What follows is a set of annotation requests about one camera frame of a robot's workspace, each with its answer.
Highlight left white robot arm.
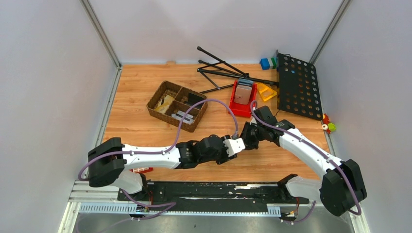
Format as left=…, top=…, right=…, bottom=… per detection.
left=87, top=135, right=245, bottom=200

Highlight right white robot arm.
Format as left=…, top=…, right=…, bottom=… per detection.
left=241, top=101, right=367, bottom=216

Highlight silver card in basket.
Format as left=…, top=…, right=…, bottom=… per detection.
left=171, top=110, right=194, bottom=125

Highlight black card in basket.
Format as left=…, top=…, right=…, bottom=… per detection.
left=185, top=93, right=205, bottom=106

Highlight gold card in basket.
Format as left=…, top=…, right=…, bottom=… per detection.
left=154, top=95, right=174, bottom=114

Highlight red plastic bin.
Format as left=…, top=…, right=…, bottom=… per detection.
left=229, top=81, right=257, bottom=117

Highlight pink wallet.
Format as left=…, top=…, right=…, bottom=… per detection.
left=234, top=84, right=252, bottom=105

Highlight black folded tripod stand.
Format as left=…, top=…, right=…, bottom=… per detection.
left=196, top=46, right=279, bottom=94

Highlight black perforated metal tray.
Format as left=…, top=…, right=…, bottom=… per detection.
left=276, top=52, right=323, bottom=120

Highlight blue green toy block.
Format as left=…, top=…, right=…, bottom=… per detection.
left=259, top=57, right=278, bottom=70

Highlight woven wicker basket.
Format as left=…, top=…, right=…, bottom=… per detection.
left=146, top=81, right=208, bottom=133

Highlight red green toy pieces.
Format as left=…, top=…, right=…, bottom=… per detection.
left=322, top=114, right=337, bottom=134

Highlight red white small tray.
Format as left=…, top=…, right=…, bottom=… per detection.
left=131, top=167, right=153, bottom=174

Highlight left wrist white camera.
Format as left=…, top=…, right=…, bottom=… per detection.
left=223, top=138, right=246, bottom=157

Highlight yellow plastic frame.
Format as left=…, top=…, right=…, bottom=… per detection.
left=257, top=83, right=277, bottom=101

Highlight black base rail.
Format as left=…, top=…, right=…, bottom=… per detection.
left=69, top=173, right=310, bottom=216

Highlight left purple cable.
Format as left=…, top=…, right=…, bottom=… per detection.
left=78, top=99, right=240, bottom=182

